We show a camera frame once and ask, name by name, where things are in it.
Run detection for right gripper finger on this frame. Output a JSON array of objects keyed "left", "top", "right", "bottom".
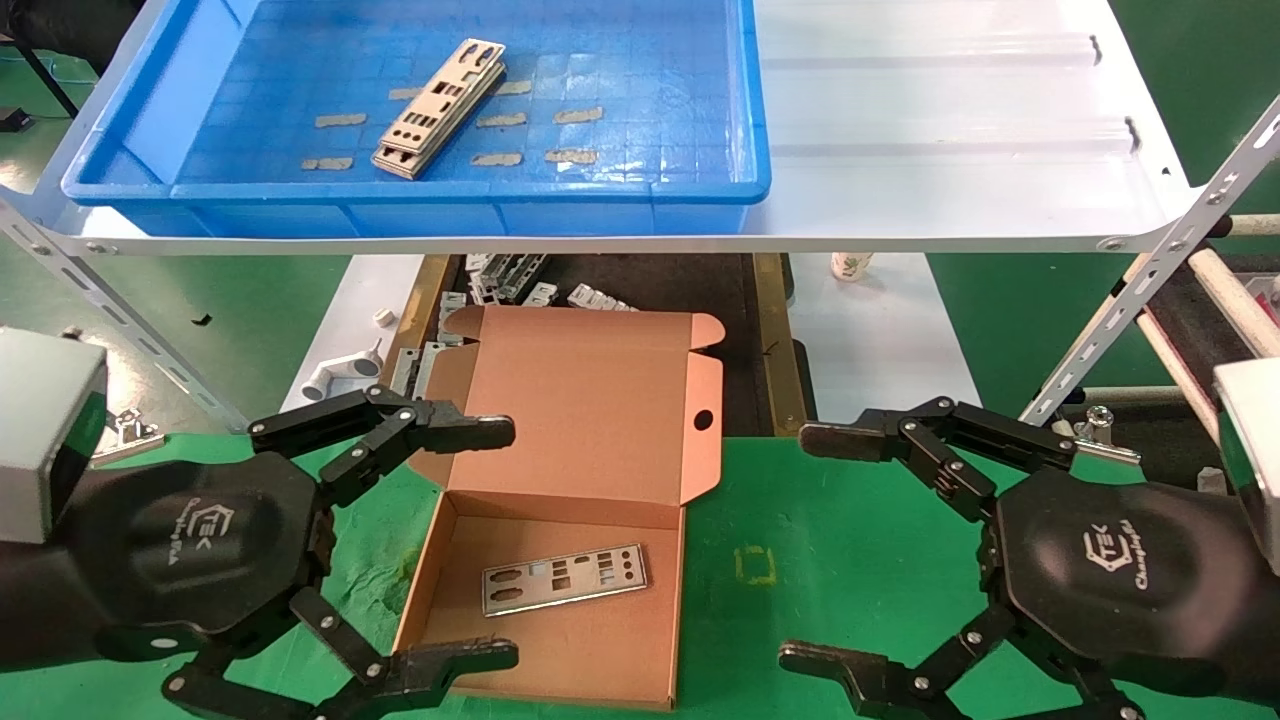
[{"left": 798, "top": 396, "right": 1079, "bottom": 523}]

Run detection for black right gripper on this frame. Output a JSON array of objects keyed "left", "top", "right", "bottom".
[{"left": 778, "top": 468, "right": 1280, "bottom": 720}]

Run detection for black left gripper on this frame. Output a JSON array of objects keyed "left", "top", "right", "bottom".
[{"left": 0, "top": 385, "right": 521, "bottom": 720}]

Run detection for brown cardboard box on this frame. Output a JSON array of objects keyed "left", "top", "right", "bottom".
[{"left": 393, "top": 305, "right": 726, "bottom": 711}]

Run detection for blue plastic tray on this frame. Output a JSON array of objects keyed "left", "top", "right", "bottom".
[{"left": 62, "top": 0, "right": 773, "bottom": 239}]

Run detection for white pipe fitting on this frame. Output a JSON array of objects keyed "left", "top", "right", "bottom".
[{"left": 300, "top": 338, "right": 384, "bottom": 402}]

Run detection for silver binder clip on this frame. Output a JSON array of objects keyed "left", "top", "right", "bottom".
[
  {"left": 95, "top": 408, "right": 166, "bottom": 466},
  {"left": 1065, "top": 405, "right": 1143, "bottom": 466}
]

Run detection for white metal shelf board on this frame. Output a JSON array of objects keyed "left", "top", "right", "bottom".
[{"left": 0, "top": 0, "right": 1201, "bottom": 256}]

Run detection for grey slotted angle post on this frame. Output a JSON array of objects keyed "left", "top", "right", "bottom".
[
  {"left": 0, "top": 195, "right": 249, "bottom": 433},
  {"left": 1020, "top": 98, "right": 1280, "bottom": 426}
]

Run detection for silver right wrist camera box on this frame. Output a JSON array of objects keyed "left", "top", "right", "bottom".
[{"left": 1213, "top": 358, "right": 1280, "bottom": 576}]

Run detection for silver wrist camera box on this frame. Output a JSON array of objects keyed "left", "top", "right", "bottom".
[
  {"left": 1213, "top": 358, "right": 1280, "bottom": 576},
  {"left": 0, "top": 328, "right": 109, "bottom": 546}
]

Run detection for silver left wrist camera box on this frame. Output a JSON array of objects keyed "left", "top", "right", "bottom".
[{"left": 0, "top": 328, "right": 109, "bottom": 546}]

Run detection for black stand frame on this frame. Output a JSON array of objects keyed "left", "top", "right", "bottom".
[{"left": 0, "top": 0, "right": 141, "bottom": 119}]

